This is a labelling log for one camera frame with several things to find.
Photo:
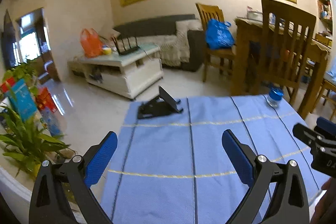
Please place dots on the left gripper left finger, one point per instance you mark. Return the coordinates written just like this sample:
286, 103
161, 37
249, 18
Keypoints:
49, 203

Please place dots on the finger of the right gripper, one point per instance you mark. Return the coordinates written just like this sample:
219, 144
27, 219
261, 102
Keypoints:
326, 125
305, 134

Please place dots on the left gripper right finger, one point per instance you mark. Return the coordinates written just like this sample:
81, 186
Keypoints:
288, 203

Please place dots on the person's right hand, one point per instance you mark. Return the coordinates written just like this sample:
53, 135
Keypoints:
325, 208

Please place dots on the blue lidded glass jar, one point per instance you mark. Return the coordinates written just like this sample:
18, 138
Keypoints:
274, 97

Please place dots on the green potted plant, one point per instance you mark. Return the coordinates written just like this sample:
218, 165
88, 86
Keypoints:
32, 133

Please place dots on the wooden dining table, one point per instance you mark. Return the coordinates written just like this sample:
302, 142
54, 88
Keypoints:
247, 54

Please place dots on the near wooden dining chair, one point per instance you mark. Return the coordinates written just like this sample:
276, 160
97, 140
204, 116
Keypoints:
286, 34

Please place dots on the blue book box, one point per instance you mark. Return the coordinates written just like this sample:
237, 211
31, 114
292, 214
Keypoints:
22, 100

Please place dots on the blue checked tablecloth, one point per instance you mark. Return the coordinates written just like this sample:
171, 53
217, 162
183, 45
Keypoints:
174, 169

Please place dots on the blue plastic bag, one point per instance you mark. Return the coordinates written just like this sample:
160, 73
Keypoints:
218, 35

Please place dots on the black phone stand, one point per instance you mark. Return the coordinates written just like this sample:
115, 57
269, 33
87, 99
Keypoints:
160, 106

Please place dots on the white coffee table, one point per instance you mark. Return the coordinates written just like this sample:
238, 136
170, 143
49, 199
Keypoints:
127, 76

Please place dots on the beige lace sofa cover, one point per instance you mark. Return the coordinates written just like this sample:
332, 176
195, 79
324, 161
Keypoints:
175, 50

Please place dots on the far wooden chair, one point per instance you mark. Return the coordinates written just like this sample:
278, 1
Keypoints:
214, 58

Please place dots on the yellow small cup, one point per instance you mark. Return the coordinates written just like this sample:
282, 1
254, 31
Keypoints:
107, 50

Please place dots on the orange plastic bag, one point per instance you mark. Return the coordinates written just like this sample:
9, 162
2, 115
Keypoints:
91, 43

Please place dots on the black wifi router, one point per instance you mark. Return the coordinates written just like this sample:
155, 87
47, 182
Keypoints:
124, 46

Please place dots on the dark grey sofa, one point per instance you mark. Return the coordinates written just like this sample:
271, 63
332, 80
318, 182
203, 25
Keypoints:
165, 25

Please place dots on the wall bookshelf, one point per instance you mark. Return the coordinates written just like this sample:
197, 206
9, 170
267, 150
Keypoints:
325, 18

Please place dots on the wall mounted television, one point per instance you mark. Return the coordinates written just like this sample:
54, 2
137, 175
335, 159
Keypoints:
8, 43

